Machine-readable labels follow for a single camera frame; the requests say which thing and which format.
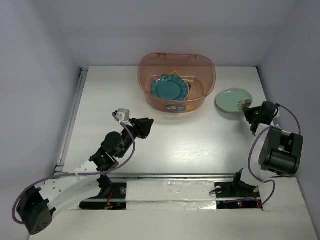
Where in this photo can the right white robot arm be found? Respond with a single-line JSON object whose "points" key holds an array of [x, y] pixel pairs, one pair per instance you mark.
{"points": [[282, 150]]}

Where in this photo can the pink translucent plastic bin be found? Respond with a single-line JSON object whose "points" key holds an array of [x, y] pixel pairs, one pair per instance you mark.
{"points": [[166, 92]]}

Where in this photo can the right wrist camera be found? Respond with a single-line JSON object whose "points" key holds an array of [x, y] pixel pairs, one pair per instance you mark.
{"points": [[277, 112]]}

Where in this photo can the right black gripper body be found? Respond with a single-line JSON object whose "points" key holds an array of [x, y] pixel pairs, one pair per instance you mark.
{"points": [[257, 118]]}

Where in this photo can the white foam front board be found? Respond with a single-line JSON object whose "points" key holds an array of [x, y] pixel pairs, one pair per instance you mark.
{"points": [[283, 217]]}

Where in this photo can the aluminium table rail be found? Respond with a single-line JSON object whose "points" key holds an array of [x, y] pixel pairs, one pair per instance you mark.
{"points": [[59, 166]]}

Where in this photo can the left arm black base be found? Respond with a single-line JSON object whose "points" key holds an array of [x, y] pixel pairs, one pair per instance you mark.
{"points": [[114, 200]]}

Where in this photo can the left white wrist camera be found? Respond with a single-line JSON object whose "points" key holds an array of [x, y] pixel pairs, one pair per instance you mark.
{"points": [[122, 116]]}

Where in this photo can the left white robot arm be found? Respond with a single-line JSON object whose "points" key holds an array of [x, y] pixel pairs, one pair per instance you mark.
{"points": [[37, 206]]}

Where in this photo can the fan-shaped woven plate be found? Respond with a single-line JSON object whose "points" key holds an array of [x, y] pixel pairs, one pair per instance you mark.
{"points": [[187, 81]]}

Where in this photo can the light green floral plate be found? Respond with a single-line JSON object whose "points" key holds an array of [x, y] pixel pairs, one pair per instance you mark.
{"points": [[233, 100]]}

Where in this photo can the teal scalloped plate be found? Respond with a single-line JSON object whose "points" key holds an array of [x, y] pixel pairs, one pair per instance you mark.
{"points": [[169, 88]]}

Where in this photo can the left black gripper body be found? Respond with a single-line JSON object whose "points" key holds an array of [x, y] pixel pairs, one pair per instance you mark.
{"points": [[126, 136]]}

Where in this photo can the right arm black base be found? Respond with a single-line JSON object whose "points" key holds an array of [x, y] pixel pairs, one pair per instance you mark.
{"points": [[233, 189]]}

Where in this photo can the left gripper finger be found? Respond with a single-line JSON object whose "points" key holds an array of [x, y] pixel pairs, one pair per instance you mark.
{"points": [[138, 120], [146, 128]]}

